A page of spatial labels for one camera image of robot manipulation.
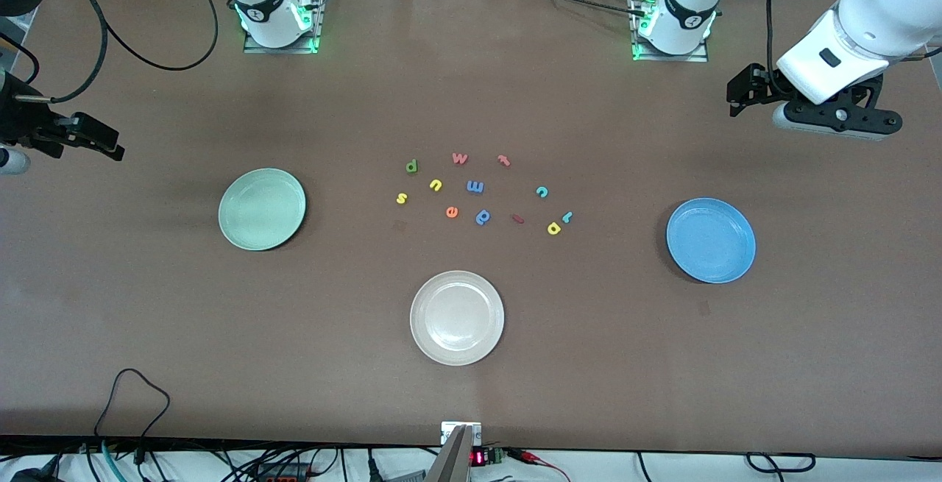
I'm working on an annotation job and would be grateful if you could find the blue plate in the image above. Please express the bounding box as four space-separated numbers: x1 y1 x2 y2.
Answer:
666 197 757 284

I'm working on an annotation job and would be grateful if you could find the green plate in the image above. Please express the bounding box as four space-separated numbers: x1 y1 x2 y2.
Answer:
219 168 307 252

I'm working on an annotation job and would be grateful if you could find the white plate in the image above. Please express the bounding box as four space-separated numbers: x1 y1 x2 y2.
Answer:
410 270 506 366

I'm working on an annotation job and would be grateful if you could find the grey metal bar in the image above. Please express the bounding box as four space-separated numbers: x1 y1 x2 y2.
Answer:
425 425 473 482

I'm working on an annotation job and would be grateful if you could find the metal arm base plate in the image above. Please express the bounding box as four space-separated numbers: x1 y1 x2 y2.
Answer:
631 0 709 63
243 0 328 54

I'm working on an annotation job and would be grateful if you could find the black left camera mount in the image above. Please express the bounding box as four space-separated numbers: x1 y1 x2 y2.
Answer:
784 74 902 135

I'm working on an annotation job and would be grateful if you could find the red clip wire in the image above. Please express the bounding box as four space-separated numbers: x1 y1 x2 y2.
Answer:
508 449 571 482

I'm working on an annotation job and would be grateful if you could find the white camera bracket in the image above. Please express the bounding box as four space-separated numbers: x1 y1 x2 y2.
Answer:
441 422 483 447

